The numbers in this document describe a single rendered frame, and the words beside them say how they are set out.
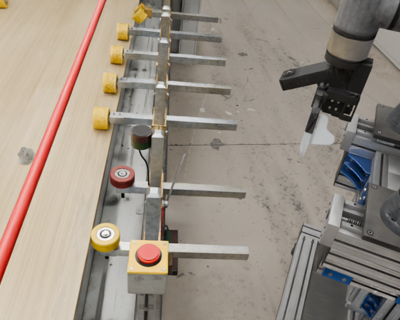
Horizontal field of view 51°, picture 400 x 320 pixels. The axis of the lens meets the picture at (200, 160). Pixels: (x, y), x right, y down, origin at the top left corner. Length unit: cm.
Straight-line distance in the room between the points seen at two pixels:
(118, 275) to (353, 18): 107
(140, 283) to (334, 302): 140
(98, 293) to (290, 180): 175
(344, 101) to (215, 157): 211
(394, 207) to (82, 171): 93
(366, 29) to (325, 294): 149
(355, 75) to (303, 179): 210
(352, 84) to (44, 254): 85
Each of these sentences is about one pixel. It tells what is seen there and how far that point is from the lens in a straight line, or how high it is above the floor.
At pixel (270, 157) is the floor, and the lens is 298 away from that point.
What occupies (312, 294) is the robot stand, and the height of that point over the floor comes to 21.
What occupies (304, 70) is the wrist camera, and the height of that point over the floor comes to 146.
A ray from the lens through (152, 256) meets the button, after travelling 75.
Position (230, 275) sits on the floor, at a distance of 225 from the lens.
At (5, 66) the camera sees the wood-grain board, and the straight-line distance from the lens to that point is 200.
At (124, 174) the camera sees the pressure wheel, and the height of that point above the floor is 91.
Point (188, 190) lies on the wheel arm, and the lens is 139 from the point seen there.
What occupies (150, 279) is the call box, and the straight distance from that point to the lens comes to 76.
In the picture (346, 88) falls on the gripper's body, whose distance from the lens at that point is 84.
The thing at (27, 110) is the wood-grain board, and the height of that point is 90.
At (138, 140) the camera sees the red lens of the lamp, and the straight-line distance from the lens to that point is 119.
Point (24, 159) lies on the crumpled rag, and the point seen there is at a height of 92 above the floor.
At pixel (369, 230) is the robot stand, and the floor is 104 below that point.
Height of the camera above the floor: 184
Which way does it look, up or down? 40 degrees down
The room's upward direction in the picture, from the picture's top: 8 degrees clockwise
